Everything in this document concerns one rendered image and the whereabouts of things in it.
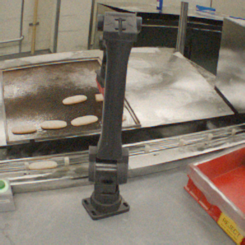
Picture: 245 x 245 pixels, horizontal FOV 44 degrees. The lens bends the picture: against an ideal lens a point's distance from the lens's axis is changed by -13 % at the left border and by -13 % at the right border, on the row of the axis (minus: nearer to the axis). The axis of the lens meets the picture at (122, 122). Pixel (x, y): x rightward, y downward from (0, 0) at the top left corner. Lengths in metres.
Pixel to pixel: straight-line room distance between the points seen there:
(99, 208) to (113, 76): 0.37
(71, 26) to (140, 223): 3.78
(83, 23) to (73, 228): 3.84
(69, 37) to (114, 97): 3.78
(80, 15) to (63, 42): 0.45
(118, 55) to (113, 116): 0.15
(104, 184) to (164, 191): 0.24
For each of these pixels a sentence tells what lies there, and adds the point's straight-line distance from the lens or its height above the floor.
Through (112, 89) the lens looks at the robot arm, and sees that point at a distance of 0.76.
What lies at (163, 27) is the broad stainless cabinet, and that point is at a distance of 2.94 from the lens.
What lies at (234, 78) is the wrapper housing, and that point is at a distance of 1.48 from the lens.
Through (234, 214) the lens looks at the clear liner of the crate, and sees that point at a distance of 0.89.
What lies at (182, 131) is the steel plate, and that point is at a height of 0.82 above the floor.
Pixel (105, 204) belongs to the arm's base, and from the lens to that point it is 0.91.
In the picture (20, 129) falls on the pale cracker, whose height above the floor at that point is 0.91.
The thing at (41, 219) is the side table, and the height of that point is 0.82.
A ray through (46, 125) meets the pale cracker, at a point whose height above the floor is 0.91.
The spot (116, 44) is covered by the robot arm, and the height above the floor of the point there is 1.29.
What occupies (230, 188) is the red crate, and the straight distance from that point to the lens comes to 1.12.
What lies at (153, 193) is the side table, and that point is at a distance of 1.03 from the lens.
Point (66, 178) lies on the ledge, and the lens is 0.99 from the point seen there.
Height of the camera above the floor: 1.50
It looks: 30 degrees down
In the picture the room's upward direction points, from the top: 6 degrees clockwise
